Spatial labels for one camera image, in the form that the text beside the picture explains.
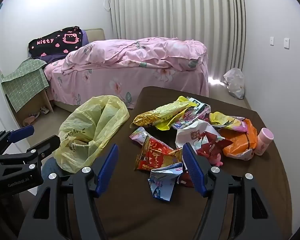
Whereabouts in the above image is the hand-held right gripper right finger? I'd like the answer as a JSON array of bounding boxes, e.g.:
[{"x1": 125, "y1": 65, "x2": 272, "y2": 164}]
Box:
[{"x1": 182, "y1": 142, "x2": 284, "y2": 240}]

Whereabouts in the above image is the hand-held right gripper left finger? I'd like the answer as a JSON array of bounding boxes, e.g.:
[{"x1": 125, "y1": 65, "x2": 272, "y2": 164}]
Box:
[{"x1": 17, "y1": 144, "x2": 119, "y2": 240}]

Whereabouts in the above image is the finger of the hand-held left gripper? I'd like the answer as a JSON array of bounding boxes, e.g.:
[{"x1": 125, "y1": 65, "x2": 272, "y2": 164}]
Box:
[
  {"x1": 0, "y1": 135, "x2": 61, "y2": 168},
  {"x1": 0, "y1": 125, "x2": 35, "y2": 155}
]

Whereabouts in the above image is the blue white wrapper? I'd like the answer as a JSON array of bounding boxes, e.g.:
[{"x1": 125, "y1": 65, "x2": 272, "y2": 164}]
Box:
[{"x1": 147, "y1": 162, "x2": 183, "y2": 202}]

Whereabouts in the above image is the red gold snack packet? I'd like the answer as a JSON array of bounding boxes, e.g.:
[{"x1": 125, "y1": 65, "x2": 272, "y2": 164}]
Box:
[{"x1": 135, "y1": 136, "x2": 183, "y2": 172}]

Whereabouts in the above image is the yellow plastic bag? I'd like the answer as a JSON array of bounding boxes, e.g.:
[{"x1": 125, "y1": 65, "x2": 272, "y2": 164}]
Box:
[{"x1": 53, "y1": 95, "x2": 130, "y2": 173}]

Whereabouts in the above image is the orange plastic bag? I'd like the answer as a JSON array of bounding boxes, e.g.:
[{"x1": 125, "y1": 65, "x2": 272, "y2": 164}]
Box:
[{"x1": 219, "y1": 119, "x2": 259, "y2": 161}]

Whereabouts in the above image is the pink shoe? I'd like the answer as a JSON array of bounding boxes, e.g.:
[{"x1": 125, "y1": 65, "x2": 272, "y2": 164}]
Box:
[{"x1": 23, "y1": 113, "x2": 40, "y2": 126}]

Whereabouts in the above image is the person's leg in jeans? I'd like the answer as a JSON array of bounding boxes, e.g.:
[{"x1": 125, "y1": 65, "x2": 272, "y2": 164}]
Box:
[{"x1": 37, "y1": 159, "x2": 63, "y2": 195}]

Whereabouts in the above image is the pink toy figure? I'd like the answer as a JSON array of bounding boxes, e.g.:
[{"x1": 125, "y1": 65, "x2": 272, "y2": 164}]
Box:
[{"x1": 206, "y1": 152, "x2": 226, "y2": 167}]

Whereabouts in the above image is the wooden bedside table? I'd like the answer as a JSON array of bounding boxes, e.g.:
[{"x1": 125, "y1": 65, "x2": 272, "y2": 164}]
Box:
[{"x1": 6, "y1": 87, "x2": 54, "y2": 128}]

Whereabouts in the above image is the dark red wrapper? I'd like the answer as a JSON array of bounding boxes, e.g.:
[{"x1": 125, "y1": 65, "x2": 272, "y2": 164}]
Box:
[{"x1": 196, "y1": 131, "x2": 234, "y2": 160}]

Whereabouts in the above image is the white paper wrapper red print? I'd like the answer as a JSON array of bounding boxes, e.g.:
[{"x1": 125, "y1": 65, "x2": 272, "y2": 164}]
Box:
[{"x1": 175, "y1": 119, "x2": 224, "y2": 153}]

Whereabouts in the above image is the small pink cartoon packet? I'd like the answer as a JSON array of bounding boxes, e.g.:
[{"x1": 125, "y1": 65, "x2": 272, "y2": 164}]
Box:
[{"x1": 129, "y1": 127, "x2": 150, "y2": 147}]

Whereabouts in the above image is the green checked cloth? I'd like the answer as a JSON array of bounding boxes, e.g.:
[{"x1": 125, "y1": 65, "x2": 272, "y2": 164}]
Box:
[{"x1": 0, "y1": 57, "x2": 50, "y2": 113}]

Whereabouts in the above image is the purple pink snack packet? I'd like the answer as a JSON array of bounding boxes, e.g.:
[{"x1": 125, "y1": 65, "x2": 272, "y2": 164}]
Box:
[{"x1": 172, "y1": 105, "x2": 212, "y2": 130}]

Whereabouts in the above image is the yellow pink snack packet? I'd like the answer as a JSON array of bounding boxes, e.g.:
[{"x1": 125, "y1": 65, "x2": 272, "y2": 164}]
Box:
[{"x1": 209, "y1": 111, "x2": 249, "y2": 133}]

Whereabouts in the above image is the pale yellow snack wrapper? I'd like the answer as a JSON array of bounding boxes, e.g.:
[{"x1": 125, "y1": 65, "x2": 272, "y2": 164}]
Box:
[{"x1": 150, "y1": 96, "x2": 198, "y2": 131}]

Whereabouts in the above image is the pink bottle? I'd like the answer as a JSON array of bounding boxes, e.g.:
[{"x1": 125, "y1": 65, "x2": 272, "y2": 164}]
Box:
[{"x1": 255, "y1": 127, "x2": 274, "y2": 156}]

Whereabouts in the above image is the bed with pink sheet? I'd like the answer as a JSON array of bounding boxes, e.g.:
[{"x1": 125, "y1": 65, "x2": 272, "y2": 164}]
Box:
[{"x1": 43, "y1": 37, "x2": 209, "y2": 113}]

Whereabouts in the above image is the black Hello Kitty pillow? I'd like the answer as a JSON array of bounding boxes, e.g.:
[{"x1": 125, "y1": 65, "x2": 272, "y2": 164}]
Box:
[{"x1": 28, "y1": 26, "x2": 83, "y2": 58}]

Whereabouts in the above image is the white plastic bag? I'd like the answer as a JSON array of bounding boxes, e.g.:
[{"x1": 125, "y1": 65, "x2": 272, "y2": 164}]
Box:
[{"x1": 223, "y1": 67, "x2": 245, "y2": 100}]

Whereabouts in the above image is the beige headboard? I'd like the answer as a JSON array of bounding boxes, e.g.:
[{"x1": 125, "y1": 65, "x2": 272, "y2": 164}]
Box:
[{"x1": 84, "y1": 28, "x2": 106, "y2": 43}]

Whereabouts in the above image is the pink floral duvet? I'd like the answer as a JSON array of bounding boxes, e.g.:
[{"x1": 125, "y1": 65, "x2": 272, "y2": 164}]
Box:
[{"x1": 61, "y1": 37, "x2": 207, "y2": 72}]

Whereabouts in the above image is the white pleated curtain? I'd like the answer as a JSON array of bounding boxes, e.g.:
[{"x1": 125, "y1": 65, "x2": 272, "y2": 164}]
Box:
[{"x1": 109, "y1": 0, "x2": 246, "y2": 78}]

